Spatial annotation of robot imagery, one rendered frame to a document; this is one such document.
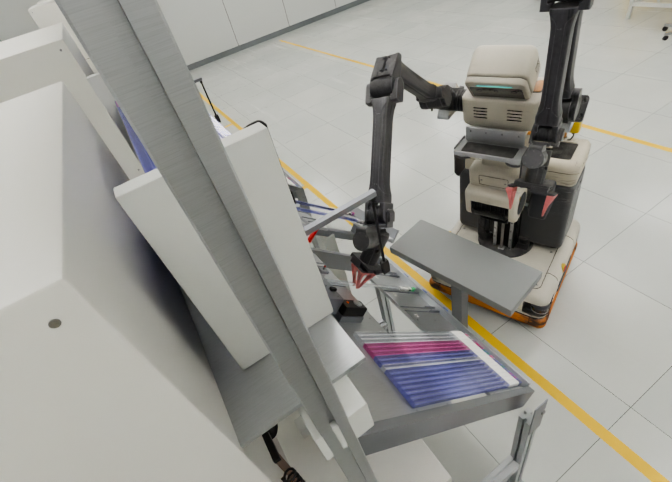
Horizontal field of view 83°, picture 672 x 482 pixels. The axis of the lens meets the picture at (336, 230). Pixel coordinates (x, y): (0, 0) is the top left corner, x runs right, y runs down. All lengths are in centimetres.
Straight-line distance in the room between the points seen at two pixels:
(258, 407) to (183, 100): 43
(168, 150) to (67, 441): 28
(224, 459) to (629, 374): 197
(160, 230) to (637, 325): 229
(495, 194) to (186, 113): 160
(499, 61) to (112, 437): 141
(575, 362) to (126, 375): 205
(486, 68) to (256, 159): 117
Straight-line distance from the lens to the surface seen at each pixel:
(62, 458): 45
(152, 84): 24
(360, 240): 109
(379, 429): 74
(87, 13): 23
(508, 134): 159
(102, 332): 35
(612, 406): 217
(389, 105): 119
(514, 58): 149
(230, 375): 61
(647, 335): 242
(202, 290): 48
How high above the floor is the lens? 187
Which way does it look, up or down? 40 degrees down
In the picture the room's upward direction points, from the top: 16 degrees counter-clockwise
